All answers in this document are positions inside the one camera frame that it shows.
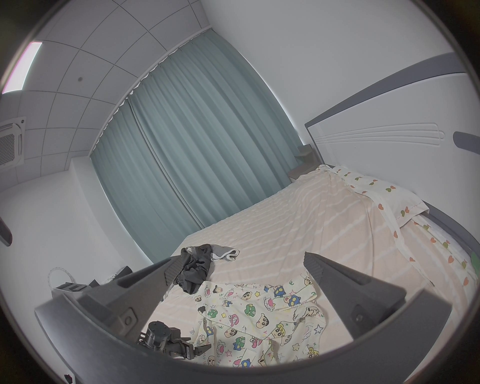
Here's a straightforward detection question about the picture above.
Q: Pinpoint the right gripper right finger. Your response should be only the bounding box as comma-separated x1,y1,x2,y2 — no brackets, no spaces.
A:
304,252,407,340

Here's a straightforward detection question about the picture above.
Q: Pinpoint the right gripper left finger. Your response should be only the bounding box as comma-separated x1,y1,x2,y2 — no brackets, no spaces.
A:
80,256,184,340

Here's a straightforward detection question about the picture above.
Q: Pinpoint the white printed pyjama top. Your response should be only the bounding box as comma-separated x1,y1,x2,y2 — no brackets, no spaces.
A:
187,273,328,367

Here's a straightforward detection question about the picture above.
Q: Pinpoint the black cabinet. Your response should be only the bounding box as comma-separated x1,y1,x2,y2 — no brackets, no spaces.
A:
52,266,133,299

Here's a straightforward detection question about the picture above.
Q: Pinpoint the black garment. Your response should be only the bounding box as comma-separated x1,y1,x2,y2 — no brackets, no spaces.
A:
173,244,215,295

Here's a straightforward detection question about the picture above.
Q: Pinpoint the bed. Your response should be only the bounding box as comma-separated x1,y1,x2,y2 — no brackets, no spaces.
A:
135,52,480,372

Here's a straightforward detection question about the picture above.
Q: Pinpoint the grey garment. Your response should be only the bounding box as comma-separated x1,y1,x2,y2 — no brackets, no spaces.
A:
187,244,240,263

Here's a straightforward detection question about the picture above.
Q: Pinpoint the white printed pillow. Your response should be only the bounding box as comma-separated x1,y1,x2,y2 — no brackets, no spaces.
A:
330,165,479,297

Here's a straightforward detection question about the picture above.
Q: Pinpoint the blue-green curtain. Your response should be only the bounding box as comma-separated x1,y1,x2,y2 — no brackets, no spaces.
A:
90,95,203,265
127,30,304,230

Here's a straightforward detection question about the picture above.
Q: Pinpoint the grey bedside table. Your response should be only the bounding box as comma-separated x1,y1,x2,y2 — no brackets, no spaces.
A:
287,144,323,184

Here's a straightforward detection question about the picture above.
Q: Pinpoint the ceiling air vent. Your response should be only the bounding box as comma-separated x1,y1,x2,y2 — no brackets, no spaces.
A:
0,116,27,167

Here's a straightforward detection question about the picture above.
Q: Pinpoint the ceiling light panel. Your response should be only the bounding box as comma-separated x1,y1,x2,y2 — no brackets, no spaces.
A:
2,41,44,94

